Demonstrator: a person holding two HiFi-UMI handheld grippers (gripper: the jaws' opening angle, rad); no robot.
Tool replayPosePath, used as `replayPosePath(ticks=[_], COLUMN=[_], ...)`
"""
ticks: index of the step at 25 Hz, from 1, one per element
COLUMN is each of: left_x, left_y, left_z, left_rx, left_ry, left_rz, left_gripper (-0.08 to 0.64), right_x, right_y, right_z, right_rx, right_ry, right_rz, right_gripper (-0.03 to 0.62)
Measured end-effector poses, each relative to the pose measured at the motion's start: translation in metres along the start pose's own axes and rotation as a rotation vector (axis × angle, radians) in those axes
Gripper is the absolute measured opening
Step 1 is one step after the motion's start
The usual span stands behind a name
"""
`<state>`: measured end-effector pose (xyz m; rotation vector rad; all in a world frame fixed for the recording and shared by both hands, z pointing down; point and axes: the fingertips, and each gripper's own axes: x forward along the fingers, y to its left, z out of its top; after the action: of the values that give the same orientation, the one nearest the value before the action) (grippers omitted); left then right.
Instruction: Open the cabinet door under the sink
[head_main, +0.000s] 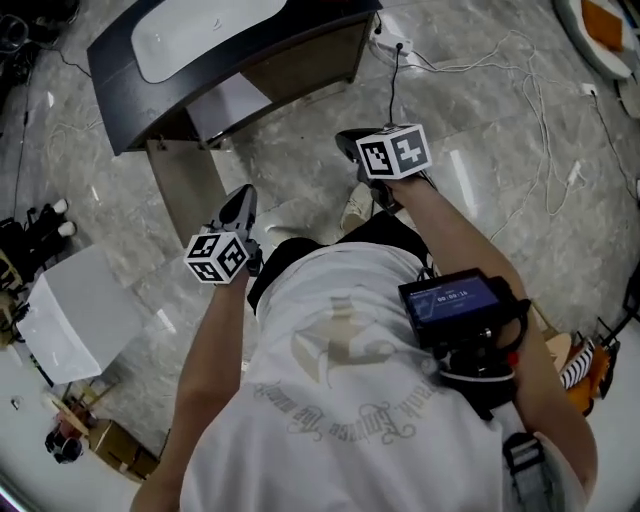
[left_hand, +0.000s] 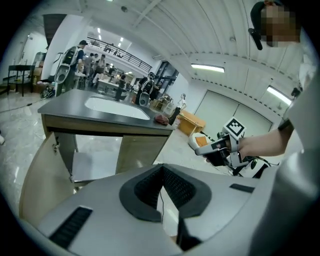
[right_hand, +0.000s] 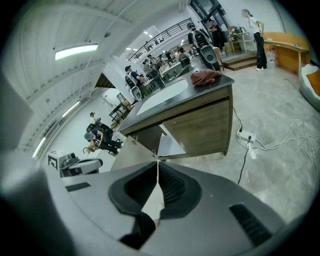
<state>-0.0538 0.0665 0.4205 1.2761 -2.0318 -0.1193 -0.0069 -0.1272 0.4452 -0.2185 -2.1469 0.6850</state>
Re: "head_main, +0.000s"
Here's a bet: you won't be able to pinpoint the person's right forearm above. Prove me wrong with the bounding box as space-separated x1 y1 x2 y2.
389 175 600 507

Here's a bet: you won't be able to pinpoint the brown wooden cabinet door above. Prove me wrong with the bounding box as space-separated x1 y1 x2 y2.
241 13 375 105
145 137 229 250

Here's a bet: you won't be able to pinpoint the white power strip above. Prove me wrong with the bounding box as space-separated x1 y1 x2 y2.
371 29 415 57

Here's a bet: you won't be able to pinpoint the person's right shoe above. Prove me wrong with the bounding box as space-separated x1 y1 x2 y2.
341 182 375 232

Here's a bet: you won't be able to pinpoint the white sink basin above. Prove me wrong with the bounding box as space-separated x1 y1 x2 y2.
130 0 289 84

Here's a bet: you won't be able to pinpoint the grey bag strap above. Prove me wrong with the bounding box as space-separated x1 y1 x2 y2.
501 432 557 512

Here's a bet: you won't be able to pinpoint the person's black shorts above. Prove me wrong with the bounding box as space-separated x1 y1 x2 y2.
247 213 442 317

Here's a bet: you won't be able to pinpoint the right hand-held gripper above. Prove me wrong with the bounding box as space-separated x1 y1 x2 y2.
334 123 437 217

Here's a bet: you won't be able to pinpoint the round white platform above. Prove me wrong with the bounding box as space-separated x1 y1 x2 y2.
552 0 640 84

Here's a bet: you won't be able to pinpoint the person's left forearm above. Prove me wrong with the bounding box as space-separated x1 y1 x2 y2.
130 272 251 512

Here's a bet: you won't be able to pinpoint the person's white printed t-shirt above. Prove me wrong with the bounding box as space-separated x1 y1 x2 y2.
178 242 507 512

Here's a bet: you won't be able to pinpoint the black-topped wooden sink cabinet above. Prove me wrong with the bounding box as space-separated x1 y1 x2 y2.
87 0 385 157

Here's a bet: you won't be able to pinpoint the orange bag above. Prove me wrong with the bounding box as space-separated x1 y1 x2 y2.
567 344 617 417

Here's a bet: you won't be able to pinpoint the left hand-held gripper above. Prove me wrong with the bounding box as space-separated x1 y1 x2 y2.
183 184 265 287

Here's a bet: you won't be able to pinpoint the black white striped cloth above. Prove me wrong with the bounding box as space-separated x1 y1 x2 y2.
558 337 600 392

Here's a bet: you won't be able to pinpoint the orange mat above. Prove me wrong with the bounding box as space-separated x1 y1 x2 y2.
579 0 627 52

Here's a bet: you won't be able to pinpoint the white square box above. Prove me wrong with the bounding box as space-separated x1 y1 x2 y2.
17 246 147 387

